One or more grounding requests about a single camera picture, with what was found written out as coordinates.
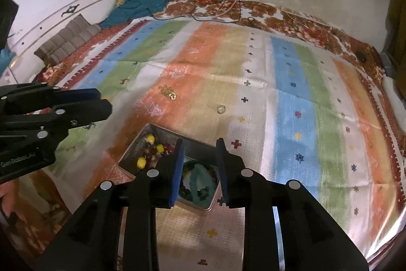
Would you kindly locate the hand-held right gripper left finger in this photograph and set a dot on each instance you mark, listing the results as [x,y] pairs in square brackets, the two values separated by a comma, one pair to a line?
[176,172]

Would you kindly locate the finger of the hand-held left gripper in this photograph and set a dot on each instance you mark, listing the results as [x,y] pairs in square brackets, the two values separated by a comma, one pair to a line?
[79,93]
[92,110]

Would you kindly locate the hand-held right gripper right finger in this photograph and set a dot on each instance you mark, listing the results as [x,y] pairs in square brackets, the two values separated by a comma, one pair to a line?
[222,169]

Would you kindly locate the green jade bangle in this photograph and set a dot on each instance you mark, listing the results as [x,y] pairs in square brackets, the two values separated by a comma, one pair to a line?
[185,169]

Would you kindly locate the rectangular metal tin box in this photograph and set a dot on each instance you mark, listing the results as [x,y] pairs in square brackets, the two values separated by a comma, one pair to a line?
[139,144]

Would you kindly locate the person's left hand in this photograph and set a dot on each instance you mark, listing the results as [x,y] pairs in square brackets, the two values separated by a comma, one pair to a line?
[7,204]

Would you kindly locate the grey striped cushion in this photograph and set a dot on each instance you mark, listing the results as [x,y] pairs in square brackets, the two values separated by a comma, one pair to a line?
[63,42]

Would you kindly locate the small teal cloth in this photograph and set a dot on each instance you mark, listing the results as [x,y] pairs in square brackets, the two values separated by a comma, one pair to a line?
[5,61]

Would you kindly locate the white bed headboard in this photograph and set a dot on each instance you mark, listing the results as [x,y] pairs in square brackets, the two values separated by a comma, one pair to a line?
[47,20]

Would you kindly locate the colourful striped mat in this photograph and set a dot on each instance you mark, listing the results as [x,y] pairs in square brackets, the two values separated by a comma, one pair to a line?
[285,67]

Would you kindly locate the small dark loop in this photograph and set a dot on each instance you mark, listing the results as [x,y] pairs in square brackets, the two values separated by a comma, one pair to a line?
[251,19]

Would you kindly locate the small black object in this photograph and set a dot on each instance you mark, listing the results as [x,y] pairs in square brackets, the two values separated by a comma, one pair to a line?
[359,55]

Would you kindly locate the white pillow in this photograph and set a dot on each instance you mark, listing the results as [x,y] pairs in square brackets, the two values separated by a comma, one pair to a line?
[396,90]

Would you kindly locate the grey box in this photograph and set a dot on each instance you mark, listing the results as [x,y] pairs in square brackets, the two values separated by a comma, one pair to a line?
[389,66]

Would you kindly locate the yellow curtain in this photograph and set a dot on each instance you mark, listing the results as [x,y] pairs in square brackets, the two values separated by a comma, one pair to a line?
[398,29]

